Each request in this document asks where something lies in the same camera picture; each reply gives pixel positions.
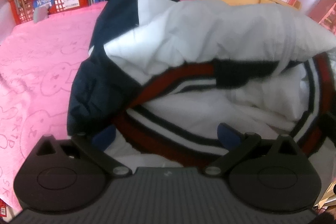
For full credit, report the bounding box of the blue white round tag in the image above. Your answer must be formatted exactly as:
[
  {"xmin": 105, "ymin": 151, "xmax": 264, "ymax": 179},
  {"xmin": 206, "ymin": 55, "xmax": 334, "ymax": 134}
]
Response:
[{"xmin": 33, "ymin": 0, "xmax": 54, "ymax": 24}]

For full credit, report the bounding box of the pink triangular dollhouse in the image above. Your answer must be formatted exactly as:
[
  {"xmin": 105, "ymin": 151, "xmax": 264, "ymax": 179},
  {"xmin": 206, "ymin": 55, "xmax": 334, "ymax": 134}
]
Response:
[{"xmin": 308, "ymin": 0, "xmax": 336, "ymax": 35}]

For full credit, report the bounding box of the navy white striped jacket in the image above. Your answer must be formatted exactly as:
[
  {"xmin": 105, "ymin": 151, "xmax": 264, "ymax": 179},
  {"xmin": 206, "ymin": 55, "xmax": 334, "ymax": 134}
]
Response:
[{"xmin": 67, "ymin": 0, "xmax": 336, "ymax": 169}]

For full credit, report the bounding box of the pink blanket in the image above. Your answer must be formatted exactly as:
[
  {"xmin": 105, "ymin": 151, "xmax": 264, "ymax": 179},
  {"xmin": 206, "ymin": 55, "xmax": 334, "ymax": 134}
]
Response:
[{"xmin": 0, "ymin": 0, "xmax": 111, "ymax": 214}]

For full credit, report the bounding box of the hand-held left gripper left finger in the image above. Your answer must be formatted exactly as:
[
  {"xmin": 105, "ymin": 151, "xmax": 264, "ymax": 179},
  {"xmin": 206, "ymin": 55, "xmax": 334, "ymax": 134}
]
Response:
[{"xmin": 34, "ymin": 126, "xmax": 133, "ymax": 177}]

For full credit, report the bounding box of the wooden slat frame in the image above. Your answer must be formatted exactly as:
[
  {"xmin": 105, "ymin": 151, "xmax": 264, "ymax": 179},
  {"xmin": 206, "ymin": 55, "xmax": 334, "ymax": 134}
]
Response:
[{"xmin": 314, "ymin": 182, "xmax": 336, "ymax": 211}]

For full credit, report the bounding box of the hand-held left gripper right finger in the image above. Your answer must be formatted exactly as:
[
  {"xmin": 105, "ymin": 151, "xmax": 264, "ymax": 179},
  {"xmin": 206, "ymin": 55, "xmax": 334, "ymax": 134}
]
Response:
[{"xmin": 202, "ymin": 123, "xmax": 302, "ymax": 177}]

